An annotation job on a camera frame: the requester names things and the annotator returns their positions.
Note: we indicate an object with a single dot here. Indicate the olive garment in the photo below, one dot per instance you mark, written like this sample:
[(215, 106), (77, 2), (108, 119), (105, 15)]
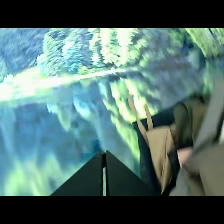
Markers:
[(191, 120)]

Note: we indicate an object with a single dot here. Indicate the tan garment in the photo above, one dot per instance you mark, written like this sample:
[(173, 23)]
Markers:
[(161, 150)]

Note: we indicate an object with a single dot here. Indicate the pink garment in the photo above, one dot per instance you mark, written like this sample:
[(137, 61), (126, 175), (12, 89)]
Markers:
[(184, 155)]

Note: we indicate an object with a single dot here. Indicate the dark blue garment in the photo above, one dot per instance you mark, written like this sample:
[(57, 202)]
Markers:
[(145, 160)]

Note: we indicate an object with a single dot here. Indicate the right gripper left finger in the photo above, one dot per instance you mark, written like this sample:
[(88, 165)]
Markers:
[(88, 180)]

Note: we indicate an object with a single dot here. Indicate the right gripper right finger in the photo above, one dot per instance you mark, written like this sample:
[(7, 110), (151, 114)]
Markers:
[(121, 180)]

